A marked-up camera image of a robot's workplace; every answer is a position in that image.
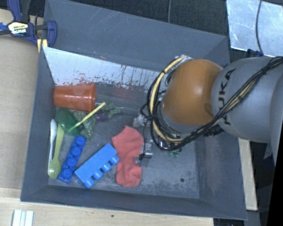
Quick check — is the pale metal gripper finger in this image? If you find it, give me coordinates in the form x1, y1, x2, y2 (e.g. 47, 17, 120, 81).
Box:
136, 141, 156, 168
132, 112, 149, 130

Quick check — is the red cloth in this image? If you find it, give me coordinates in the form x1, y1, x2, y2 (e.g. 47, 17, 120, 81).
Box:
104, 123, 150, 191

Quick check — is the yellow-green thin stick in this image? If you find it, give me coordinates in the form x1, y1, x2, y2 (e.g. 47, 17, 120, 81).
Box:
67, 96, 106, 137

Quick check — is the dark green toy leafy vegetable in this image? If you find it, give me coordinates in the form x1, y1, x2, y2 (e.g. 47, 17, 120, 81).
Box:
70, 97, 123, 145

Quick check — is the light blue wide toy brick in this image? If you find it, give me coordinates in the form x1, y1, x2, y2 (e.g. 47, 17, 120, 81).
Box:
71, 137, 123, 194

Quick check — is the orange plastic cup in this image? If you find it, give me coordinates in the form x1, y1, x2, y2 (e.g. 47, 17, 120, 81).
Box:
50, 77, 99, 114

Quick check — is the dark green plastic spoon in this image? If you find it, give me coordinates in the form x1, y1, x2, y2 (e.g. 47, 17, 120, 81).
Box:
53, 107, 85, 137

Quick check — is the dark blue narrow toy brick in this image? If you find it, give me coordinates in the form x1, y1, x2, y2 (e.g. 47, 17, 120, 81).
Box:
57, 132, 88, 186

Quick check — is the grey metal bin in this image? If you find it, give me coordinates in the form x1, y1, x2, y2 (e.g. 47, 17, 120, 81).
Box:
13, 0, 278, 226

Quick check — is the white plastic spoon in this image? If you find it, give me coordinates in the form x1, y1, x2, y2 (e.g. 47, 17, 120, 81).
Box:
43, 118, 60, 171

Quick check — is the light green plastic spoon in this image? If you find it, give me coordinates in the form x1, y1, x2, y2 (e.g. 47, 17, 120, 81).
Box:
47, 124, 68, 181

